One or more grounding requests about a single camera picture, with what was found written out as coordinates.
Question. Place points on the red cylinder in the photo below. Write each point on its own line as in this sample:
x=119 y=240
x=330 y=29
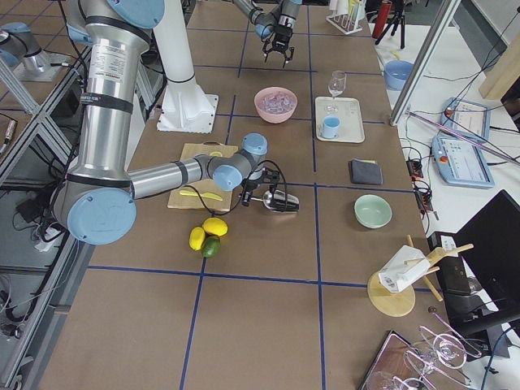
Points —
x=382 y=17

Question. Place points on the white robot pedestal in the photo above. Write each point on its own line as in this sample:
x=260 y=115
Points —
x=185 y=107

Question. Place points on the clear wine glass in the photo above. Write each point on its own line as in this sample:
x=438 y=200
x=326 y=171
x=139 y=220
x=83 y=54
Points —
x=336 y=86

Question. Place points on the light blue cup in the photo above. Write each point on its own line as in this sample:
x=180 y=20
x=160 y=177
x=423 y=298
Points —
x=329 y=127

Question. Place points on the green bowl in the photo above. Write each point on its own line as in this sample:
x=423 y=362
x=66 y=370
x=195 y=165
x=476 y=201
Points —
x=372 y=211

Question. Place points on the white wire cup rack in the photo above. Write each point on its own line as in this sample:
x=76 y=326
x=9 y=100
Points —
x=346 y=15

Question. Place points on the metal ice scoop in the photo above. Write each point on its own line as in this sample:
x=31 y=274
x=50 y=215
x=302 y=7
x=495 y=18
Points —
x=278 y=201

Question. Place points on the grey folded cloth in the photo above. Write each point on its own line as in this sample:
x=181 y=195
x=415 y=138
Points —
x=364 y=172

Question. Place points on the far teach pendant tablet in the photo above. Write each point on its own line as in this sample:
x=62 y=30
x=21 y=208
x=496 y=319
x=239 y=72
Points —
x=470 y=119

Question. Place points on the green lime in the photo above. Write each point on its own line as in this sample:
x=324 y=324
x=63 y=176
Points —
x=211 y=246

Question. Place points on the pink bowl of ice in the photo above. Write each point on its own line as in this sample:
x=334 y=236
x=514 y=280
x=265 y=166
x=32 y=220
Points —
x=275 y=104

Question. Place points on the yellow lemon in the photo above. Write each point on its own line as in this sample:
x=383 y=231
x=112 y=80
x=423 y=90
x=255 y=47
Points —
x=196 y=238
x=215 y=226

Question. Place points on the near teach pendant tablet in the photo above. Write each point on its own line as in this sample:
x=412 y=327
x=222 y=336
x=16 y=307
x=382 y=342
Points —
x=461 y=163

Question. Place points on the wooden stand with round base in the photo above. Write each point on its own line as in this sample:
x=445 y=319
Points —
x=391 y=288

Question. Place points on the black tripod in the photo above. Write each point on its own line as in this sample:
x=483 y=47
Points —
x=396 y=20

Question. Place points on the yellow plastic knife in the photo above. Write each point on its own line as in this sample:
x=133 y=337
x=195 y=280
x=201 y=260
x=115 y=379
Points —
x=206 y=195

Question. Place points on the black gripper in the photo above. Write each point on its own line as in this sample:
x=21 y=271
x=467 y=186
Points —
x=282 y=37
x=287 y=202

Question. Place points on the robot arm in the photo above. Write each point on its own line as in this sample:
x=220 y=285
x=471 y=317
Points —
x=97 y=202
x=284 y=13

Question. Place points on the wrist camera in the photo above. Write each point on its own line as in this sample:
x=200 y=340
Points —
x=271 y=177

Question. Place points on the blue bowl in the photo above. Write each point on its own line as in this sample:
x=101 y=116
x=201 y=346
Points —
x=396 y=73

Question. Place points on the black monitor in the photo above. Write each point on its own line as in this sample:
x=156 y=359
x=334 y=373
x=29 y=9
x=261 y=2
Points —
x=494 y=259

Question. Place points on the teach pendant tablet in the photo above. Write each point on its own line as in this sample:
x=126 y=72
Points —
x=470 y=119
x=461 y=163

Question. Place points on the cream serving tray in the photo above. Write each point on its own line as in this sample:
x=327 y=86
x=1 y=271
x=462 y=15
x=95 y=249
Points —
x=351 y=129

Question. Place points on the aluminium frame post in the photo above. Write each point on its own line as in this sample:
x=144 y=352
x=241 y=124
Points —
x=441 y=22

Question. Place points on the pink metal rod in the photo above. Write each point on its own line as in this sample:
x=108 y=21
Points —
x=491 y=150

